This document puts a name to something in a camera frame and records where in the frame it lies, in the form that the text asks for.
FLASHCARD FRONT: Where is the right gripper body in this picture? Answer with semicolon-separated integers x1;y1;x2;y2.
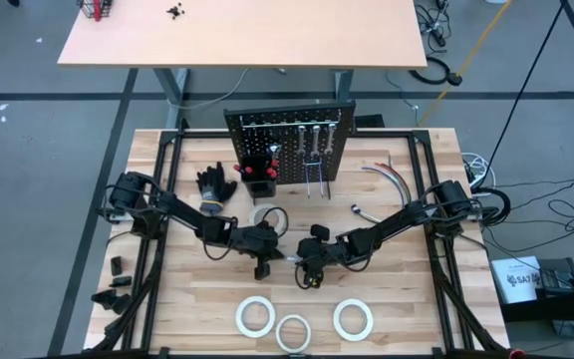
294;223;342;291

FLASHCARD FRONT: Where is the black metal pegboard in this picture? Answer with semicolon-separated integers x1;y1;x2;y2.
223;99;386;186

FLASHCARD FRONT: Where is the black aluminium table frame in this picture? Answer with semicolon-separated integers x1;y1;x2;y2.
85;117;512;359

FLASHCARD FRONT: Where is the black wire basket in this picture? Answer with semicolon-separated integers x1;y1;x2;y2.
75;0;114;21

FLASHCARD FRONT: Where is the white masking tape roll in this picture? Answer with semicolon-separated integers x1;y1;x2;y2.
247;202;290;236
274;313;313;354
234;294;277;339
332;297;375;343

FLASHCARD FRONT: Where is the tan office desk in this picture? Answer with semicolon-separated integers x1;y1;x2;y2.
56;0;429;130

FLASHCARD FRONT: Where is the black pegboard bin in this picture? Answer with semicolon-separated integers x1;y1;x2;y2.
239;155;278;199

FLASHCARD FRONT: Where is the white cable coil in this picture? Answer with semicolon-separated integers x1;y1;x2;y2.
460;151;497;186

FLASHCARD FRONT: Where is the black grey work glove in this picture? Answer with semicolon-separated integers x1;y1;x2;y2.
195;162;239;216

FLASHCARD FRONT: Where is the wire double pegboard hook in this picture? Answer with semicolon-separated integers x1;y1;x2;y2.
302;158;332;199

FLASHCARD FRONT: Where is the multicoloured cable bundle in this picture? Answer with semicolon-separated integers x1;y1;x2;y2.
350;155;415;224

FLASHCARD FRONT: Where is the black equipment cart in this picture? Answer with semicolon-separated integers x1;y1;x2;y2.
495;256;574;343

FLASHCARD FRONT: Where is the silver pegboard hook rail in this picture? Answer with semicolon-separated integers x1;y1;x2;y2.
239;110;342;132

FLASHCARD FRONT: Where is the black floor cable tangle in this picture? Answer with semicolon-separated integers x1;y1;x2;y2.
414;0;453;51

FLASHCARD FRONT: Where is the black cable coil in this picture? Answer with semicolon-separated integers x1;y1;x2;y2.
408;54;464;87

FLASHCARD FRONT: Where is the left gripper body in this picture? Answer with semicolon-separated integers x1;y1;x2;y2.
234;221;286;281

